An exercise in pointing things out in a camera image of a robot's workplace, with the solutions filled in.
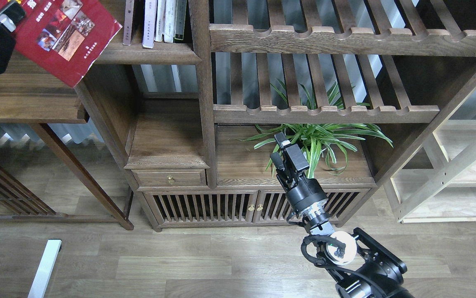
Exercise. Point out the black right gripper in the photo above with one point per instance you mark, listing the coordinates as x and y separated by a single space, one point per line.
305 195

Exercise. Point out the red paperback book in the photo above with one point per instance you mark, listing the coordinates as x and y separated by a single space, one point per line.
64 37

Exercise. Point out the maroon book with white characters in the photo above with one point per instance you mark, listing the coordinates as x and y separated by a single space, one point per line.
131 17

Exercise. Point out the pale lavender paperback book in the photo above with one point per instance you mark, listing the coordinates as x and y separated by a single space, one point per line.
149 24

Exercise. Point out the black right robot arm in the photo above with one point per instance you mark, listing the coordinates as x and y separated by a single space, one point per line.
360 265

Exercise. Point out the light wooden shelf rack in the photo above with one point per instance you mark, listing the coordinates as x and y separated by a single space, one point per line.
439 183

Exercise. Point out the green spider plant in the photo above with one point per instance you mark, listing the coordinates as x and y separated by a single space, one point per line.
328 141

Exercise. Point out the dark wooden side table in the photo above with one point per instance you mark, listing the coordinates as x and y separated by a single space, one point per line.
30 95

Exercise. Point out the dark wooden bookshelf cabinet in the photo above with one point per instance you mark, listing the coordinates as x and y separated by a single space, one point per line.
185 110

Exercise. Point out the brass drawer knob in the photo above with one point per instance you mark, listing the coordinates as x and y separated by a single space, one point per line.
171 180

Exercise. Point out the white upright book left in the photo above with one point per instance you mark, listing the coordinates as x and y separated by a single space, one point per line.
160 20

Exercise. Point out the white upright book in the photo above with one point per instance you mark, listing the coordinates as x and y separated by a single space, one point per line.
170 20
160 20

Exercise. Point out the white upright book middle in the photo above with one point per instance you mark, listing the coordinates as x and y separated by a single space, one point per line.
170 20

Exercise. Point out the dark green upright book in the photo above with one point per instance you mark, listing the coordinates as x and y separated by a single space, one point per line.
180 20

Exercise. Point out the white metal leg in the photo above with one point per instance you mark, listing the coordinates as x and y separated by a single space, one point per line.
45 268

